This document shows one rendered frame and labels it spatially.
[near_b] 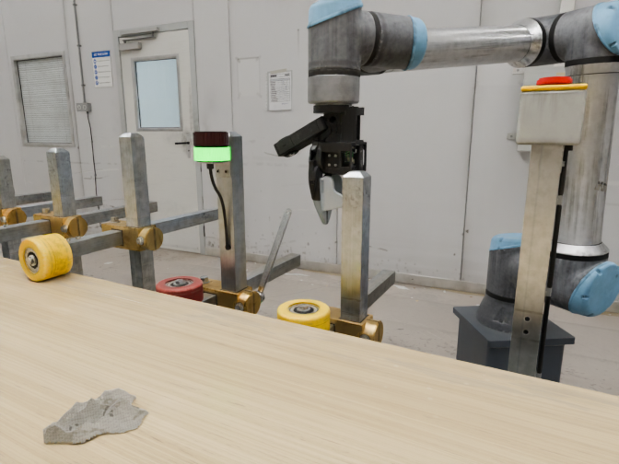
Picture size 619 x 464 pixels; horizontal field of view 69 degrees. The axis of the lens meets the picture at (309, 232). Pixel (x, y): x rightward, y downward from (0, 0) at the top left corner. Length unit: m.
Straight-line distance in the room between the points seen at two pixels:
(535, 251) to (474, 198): 2.77
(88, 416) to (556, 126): 0.59
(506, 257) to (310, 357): 0.93
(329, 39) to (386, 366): 0.51
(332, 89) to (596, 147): 0.70
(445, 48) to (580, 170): 0.44
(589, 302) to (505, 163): 2.18
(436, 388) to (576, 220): 0.83
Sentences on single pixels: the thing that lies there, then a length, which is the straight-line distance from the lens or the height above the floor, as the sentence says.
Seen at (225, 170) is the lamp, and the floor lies 1.10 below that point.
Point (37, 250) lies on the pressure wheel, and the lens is 0.92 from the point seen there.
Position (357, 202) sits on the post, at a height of 1.06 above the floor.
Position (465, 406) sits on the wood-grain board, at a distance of 0.50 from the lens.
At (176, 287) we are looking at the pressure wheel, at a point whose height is 0.91.
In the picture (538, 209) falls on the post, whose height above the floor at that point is 1.07.
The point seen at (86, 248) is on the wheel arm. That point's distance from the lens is 0.98.
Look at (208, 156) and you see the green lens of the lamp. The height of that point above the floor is 1.13.
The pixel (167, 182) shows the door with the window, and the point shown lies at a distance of 4.64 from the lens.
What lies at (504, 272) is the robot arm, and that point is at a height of 0.77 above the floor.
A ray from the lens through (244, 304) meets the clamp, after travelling 0.85.
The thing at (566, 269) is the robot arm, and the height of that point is 0.83.
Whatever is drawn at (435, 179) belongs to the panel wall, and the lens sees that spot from 3.44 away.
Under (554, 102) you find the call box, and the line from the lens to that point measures 0.62.
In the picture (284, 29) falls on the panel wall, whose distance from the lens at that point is 3.91.
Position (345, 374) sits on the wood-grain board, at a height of 0.90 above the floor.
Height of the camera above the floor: 1.17
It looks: 13 degrees down
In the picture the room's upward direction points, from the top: straight up
